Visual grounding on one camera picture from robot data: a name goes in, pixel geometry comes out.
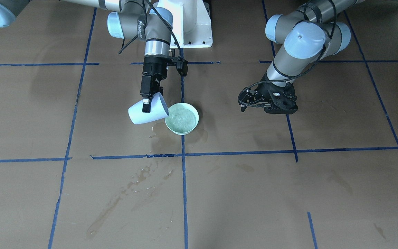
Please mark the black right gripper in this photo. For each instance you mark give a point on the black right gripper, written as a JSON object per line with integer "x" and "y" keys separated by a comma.
{"x": 154, "y": 71}

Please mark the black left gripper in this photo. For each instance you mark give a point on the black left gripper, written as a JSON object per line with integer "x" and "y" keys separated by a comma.
{"x": 263, "y": 90}

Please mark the light blue cup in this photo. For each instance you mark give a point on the light blue cup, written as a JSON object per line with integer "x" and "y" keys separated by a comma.
{"x": 146, "y": 110}

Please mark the mint green bowl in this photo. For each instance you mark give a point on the mint green bowl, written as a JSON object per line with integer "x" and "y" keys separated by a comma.
{"x": 183, "y": 118}

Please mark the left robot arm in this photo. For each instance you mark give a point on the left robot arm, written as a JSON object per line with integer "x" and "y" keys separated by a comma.
{"x": 306, "y": 35}

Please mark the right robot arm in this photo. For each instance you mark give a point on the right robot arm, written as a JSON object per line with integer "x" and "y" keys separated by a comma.
{"x": 141, "y": 19}

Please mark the white pedestal column base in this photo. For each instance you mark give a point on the white pedestal column base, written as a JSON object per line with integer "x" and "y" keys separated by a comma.
{"x": 191, "y": 22}

